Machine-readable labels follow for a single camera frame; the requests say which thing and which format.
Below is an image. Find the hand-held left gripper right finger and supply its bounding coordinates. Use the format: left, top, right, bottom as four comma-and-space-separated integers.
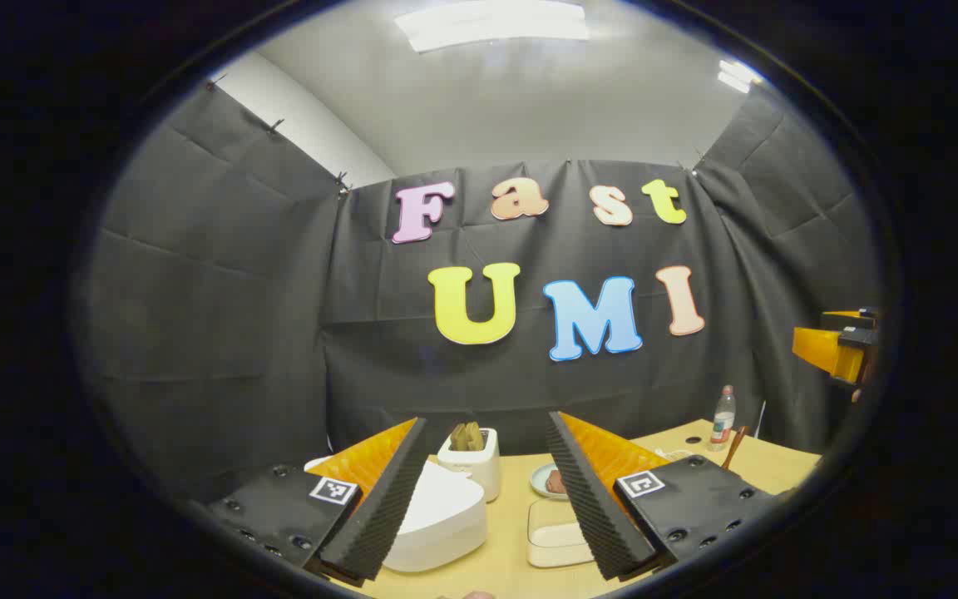
547, 411, 783, 582

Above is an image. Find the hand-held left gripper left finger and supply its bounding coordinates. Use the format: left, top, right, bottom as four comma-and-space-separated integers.
188, 418, 430, 583

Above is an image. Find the clear plastic rice box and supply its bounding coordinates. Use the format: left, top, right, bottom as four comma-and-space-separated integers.
526, 498, 596, 569

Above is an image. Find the white rice cooker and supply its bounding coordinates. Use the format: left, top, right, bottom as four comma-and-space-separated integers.
304, 454, 488, 573

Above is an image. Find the brown wooden spoon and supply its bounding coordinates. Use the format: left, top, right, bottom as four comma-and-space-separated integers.
722, 426, 749, 472

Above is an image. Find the pale green plate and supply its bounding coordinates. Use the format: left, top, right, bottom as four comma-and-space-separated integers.
529, 463, 568, 500

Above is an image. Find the white toaster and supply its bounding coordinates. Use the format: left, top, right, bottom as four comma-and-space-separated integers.
437, 428, 501, 503

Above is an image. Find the clear plastic water bottle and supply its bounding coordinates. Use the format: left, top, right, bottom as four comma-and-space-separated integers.
709, 384, 737, 453

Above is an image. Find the small ceiling light panel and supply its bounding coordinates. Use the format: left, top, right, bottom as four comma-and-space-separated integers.
716, 60, 763, 92

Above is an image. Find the large ceiling light panel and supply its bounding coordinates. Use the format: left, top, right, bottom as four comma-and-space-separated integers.
396, 0, 590, 52

